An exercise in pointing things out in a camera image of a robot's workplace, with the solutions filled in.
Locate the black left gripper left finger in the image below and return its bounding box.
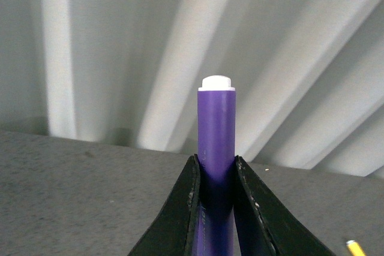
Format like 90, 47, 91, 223
129, 155, 200, 255

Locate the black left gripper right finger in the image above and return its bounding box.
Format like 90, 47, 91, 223
233, 156, 334, 255

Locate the yellow highlighter pen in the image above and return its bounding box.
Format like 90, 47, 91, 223
346, 240, 366, 256

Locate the purple highlighter pen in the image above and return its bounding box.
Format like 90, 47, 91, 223
195, 76, 236, 255

